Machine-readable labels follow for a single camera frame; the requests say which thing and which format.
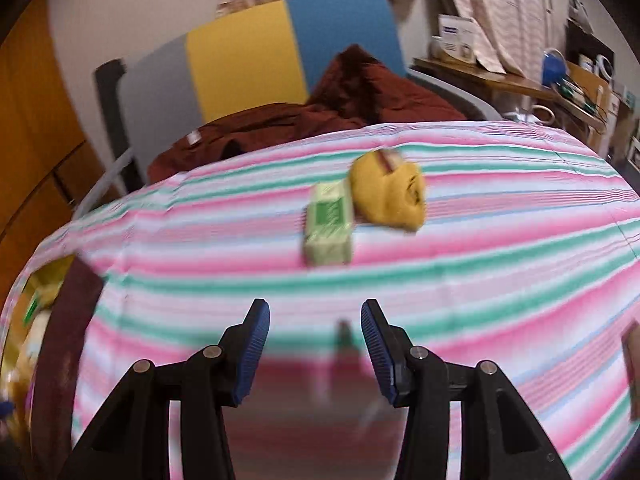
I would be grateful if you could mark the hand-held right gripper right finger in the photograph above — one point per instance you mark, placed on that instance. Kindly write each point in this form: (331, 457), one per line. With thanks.
(377, 350)

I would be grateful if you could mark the yellow fabric pouch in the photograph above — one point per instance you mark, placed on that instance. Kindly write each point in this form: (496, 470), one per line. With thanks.
(390, 195)

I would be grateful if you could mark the wooden desk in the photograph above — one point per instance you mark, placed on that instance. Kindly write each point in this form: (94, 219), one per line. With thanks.
(500, 80)

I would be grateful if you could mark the cardboard box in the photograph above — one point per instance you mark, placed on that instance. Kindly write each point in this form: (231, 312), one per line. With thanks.
(592, 87)

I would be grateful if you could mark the white cup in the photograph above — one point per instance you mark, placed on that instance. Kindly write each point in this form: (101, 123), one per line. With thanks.
(436, 46)

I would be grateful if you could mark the gold metal tin box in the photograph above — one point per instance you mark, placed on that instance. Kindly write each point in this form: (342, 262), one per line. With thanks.
(70, 320)

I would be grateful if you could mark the wooden wardrobe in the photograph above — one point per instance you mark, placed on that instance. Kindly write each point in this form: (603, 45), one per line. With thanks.
(30, 110)

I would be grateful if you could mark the green carton box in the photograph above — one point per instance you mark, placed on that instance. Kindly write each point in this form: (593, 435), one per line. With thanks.
(330, 225)

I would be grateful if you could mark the striped bedsheet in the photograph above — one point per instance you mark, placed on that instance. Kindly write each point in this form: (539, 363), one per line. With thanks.
(450, 240)

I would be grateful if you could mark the white carton box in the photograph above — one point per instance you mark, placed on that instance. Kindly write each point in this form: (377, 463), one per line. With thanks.
(457, 35)

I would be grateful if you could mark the pale patterned curtain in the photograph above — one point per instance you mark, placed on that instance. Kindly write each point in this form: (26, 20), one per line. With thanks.
(500, 0)

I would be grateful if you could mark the blue round container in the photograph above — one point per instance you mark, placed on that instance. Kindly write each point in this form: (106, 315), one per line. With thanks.
(554, 66)

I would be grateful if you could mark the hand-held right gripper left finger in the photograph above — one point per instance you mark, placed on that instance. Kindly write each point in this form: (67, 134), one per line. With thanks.
(252, 350)

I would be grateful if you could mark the grey yellow blue chair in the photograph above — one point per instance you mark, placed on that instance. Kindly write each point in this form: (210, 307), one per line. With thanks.
(235, 70)

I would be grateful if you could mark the maroon garment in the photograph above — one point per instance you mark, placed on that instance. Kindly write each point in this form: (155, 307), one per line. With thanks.
(380, 95)

